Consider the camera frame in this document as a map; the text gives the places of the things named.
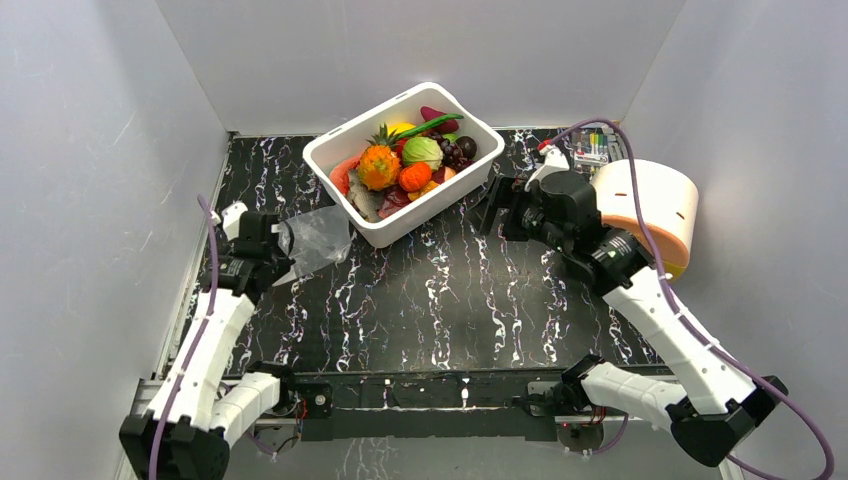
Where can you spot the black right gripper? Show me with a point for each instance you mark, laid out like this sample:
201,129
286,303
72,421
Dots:
517,211

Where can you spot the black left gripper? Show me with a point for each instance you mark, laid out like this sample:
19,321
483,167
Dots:
283,259

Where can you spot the clear zip top bag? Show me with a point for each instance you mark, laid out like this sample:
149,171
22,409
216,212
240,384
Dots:
313,240

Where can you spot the orange toy pineapple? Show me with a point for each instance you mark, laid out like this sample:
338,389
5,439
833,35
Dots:
379,166

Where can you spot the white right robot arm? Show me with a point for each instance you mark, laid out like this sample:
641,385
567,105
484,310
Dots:
711,407

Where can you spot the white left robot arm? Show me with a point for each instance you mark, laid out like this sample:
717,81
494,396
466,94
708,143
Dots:
189,427

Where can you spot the white plastic food bin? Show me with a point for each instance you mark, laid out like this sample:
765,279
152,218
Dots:
402,162

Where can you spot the dark toy grapes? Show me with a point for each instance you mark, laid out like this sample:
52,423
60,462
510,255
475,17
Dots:
453,156

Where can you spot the dark toy plum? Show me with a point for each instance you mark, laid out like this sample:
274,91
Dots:
467,146

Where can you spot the orange toy tangerine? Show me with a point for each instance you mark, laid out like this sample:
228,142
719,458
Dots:
415,177

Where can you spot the green toy cabbage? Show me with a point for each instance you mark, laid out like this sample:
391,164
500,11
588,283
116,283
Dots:
422,149

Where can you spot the green toy chili pepper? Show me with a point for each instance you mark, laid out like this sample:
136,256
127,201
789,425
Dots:
447,123

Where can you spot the dark red toy meat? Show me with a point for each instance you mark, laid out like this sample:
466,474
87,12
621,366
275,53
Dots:
394,199

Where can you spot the red toy slice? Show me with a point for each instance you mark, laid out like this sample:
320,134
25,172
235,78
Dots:
340,174

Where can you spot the purple toy sweet potato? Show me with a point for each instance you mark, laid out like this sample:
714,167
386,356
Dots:
428,113

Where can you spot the box of markers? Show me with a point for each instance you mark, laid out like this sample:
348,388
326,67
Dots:
595,146

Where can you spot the grey toy fish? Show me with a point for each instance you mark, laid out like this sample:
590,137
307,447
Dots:
366,202

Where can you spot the yellow toy lemon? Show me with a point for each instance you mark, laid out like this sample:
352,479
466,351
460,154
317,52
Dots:
400,129

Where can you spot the white cylindrical drum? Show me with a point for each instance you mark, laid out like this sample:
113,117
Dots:
669,201

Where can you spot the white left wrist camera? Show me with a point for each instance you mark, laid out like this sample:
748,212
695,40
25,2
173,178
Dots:
228,221

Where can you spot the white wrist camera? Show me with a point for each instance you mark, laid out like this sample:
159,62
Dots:
553,160
228,221

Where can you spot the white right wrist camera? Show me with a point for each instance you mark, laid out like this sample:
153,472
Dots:
553,160

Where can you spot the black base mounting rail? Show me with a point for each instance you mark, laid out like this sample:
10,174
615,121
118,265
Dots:
488,403

